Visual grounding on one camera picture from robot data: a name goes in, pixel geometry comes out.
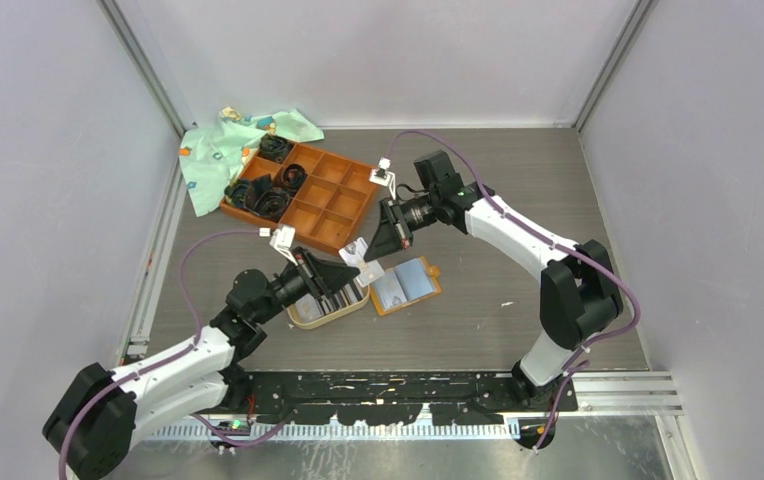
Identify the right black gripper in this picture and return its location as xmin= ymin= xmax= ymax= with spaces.
xmin=365 ymin=191 xmax=439 ymax=263

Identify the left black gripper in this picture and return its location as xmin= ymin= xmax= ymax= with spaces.
xmin=255 ymin=246 xmax=359 ymax=324

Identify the oval wooden card tray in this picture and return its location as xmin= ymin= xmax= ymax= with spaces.
xmin=285 ymin=281 xmax=371 ymax=331

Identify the white VIP diamond card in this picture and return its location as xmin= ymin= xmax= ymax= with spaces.
xmin=338 ymin=237 xmax=385 ymax=287

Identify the orange leather card holder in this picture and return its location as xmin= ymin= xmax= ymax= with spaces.
xmin=370 ymin=256 xmax=442 ymax=316

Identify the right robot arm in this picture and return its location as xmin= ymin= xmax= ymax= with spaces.
xmin=364 ymin=150 xmax=623 ymax=411

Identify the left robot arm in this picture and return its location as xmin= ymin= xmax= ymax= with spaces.
xmin=42 ymin=247 xmax=360 ymax=479

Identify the stack of credit cards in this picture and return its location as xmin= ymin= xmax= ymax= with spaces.
xmin=294 ymin=284 xmax=365 ymax=323

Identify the orange compartment organizer tray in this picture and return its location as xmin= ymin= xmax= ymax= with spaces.
xmin=219 ymin=140 xmax=379 ymax=255

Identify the rolled dark belt front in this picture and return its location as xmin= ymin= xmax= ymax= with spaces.
xmin=245 ymin=175 xmax=292 ymax=222

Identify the rolled dark belt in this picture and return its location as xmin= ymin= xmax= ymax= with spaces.
xmin=278 ymin=163 xmax=308 ymax=196
xmin=224 ymin=178 xmax=252 ymax=209
xmin=245 ymin=175 xmax=292 ymax=222
xmin=258 ymin=133 xmax=294 ymax=164

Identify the rolled dark belt middle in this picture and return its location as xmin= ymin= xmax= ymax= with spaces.
xmin=278 ymin=163 xmax=308 ymax=196

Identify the rolled dark belt left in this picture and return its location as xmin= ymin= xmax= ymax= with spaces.
xmin=224 ymin=178 xmax=252 ymax=209

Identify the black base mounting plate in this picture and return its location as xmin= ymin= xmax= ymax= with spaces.
xmin=206 ymin=370 xmax=578 ymax=426

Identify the rolled dark belt top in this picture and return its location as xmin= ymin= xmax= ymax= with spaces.
xmin=258 ymin=133 xmax=294 ymax=164

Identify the green patterned cloth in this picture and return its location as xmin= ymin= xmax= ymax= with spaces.
xmin=178 ymin=107 xmax=324 ymax=217

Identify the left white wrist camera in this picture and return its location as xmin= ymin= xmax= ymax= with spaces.
xmin=269 ymin=224 xmax=297 ymax=265

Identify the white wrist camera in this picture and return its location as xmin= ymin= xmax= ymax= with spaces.
xmin=269 ymin=224 xmax=297 ymax=265
xmin=368 ymin=157 xmax=397 ymax=199

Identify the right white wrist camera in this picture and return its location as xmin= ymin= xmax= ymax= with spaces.
xmin=368 ymin=157 xmax=397 ymax=199

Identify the white slotted cable duct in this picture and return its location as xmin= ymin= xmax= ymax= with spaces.
xmin=144 ymin=418 xmax=520 ymax=442

